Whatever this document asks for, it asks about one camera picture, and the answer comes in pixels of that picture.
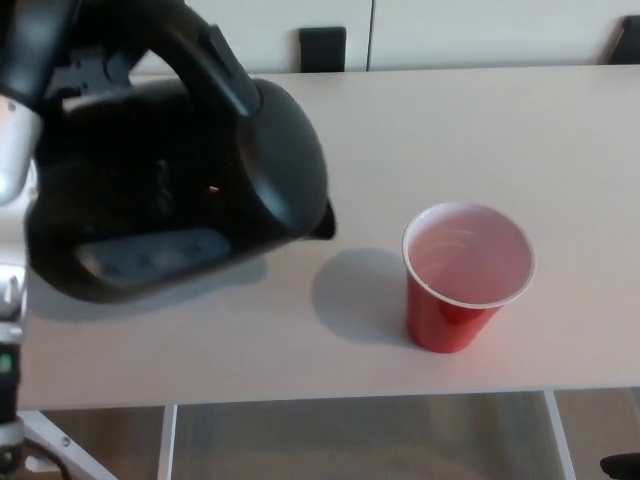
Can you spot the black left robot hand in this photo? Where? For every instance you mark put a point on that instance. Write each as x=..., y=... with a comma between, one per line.
x=35, y=45

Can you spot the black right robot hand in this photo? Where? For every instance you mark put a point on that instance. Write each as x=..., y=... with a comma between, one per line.
x=622, y=467

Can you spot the black electric kettle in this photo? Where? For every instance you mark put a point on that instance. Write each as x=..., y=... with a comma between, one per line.
x=175, y=175

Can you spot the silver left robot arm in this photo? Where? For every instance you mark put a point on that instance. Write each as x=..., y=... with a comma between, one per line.
x=15, y=150

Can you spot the red plastic cup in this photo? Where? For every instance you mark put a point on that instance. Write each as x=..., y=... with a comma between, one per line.
x=440, y=325

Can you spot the grey mesh under-table shelf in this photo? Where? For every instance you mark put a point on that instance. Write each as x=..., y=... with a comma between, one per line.
x=350, y=440

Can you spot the white table leg frame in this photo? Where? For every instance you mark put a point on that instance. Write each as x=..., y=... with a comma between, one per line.
x=67, y=442

